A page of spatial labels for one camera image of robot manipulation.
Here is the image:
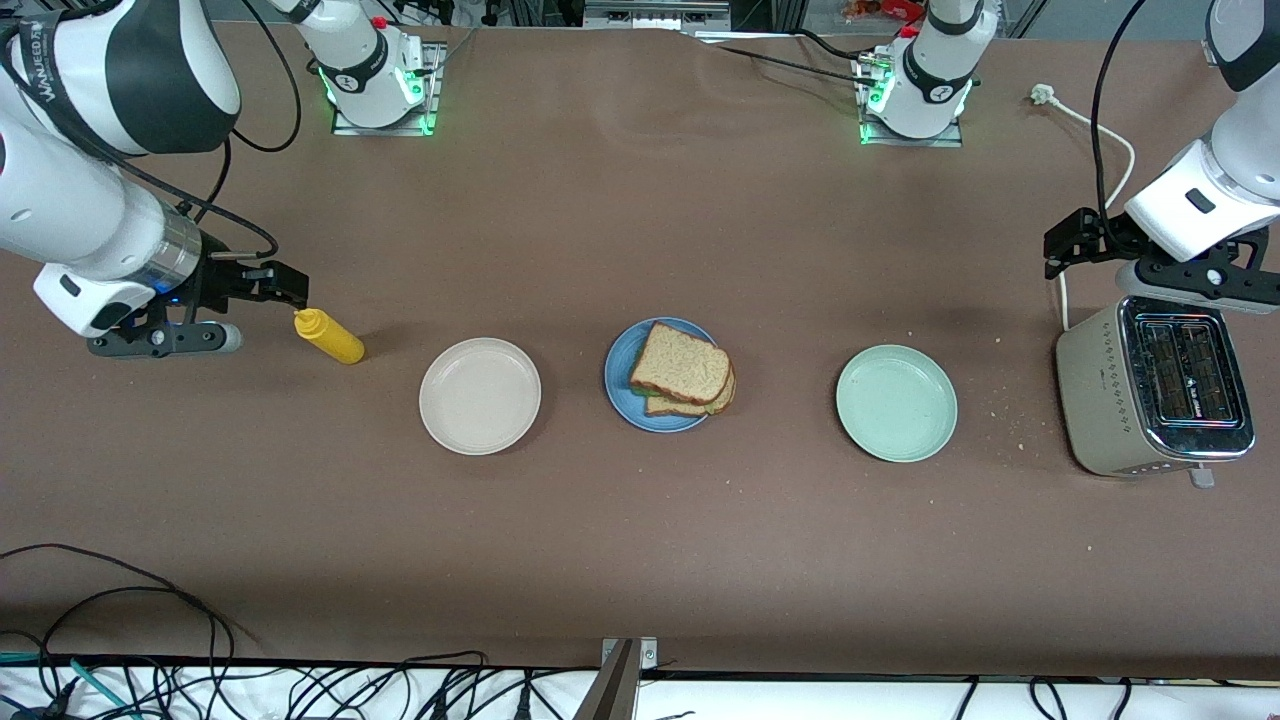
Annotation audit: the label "yellow mustard squeeze bottle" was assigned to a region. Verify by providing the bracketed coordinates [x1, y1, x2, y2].
[294, 308, 366, 365]

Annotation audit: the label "blue round plate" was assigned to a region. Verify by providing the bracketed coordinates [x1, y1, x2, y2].
[604, 318, 726, 433]

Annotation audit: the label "green lettuce leaf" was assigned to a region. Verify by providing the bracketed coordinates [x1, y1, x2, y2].
[628, 383, 723, 414]

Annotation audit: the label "square brown bread slice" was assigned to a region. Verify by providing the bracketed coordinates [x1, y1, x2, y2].
[645, 365, 737, 418]

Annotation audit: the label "beige round plate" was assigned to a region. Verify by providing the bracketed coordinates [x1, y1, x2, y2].
[419, 338, 542, 456]

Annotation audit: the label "light green round plate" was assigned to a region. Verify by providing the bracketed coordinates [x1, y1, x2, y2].
[836, 345, 959, 463]

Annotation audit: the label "silver beige toaster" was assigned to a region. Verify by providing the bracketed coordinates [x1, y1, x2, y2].
[1055, 296, 1256, 489]

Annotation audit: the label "white toaster power cord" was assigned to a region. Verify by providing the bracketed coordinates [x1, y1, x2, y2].
[1031, 84, 1137, 331]

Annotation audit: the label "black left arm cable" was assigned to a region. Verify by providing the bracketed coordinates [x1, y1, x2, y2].
[1092, 0, 1146, 226]

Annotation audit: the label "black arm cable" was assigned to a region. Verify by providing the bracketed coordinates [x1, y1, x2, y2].
[1092, 0, 1146, 226]
[0, 0, 303, 261]

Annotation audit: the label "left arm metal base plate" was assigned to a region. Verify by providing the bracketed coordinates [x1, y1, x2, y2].
[855, 50, 966, 148]

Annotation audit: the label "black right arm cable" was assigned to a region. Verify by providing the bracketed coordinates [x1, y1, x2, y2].
[0, 0, 303, 261]

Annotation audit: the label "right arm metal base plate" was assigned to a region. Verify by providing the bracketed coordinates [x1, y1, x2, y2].
[332, 42, 443, 137]

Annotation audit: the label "black looped floor cable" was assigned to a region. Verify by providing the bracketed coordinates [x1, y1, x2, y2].
[0, 543, 238, 666]

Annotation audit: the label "black cable on table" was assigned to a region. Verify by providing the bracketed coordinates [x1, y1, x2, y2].
[700, 30, 871, 86]

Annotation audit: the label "tangled black floor cables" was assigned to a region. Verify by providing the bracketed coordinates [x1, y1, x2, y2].
[0, 650, 601, 720]

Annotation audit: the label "teal cable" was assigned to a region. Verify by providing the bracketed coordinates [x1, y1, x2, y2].
[0, 650, 136, 720]

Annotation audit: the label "grey metal camera post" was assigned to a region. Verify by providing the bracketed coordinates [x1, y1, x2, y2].
[573, 637, 659, 720]

